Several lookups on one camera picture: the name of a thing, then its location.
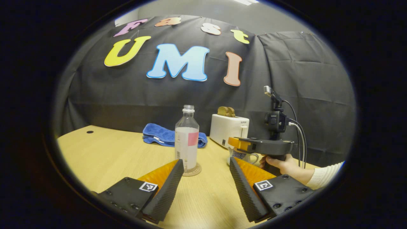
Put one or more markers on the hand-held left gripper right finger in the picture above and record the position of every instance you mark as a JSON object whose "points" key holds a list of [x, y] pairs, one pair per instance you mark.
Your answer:
{"points": [[244, 194]]}

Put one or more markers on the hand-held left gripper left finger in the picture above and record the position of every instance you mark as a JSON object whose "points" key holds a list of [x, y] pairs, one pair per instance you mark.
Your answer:
{"points": [[165, 194]]}

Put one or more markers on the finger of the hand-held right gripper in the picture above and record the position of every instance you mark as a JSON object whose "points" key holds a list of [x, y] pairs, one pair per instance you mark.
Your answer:
{"points": [[238, 143]]}

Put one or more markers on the white blue-flower teacup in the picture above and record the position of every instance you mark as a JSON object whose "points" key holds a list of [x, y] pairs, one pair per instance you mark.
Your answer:
{"points": [[248, 158]]}

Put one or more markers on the round wooden coaster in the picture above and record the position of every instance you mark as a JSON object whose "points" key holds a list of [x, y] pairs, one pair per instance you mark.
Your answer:
{"points": [[195, 171]]}

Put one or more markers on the clear plastic water bottle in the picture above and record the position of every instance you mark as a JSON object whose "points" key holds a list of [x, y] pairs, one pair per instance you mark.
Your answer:
{"points": [[187, 143]]}

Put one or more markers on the white toaster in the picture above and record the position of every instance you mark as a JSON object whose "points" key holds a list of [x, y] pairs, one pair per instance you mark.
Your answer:
{"points": [[225, 128]]}

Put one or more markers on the brown toast slice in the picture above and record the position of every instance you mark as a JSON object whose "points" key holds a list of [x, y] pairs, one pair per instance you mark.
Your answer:
{"points": [[232, 112], [222, 111]]}

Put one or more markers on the blue folded towel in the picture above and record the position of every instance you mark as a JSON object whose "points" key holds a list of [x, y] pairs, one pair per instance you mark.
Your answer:
{"points": [[159, 135]]}

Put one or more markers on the ceiling light panel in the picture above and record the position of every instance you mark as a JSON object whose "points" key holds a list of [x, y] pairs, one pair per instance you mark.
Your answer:
{"points": [[246, 2]]}

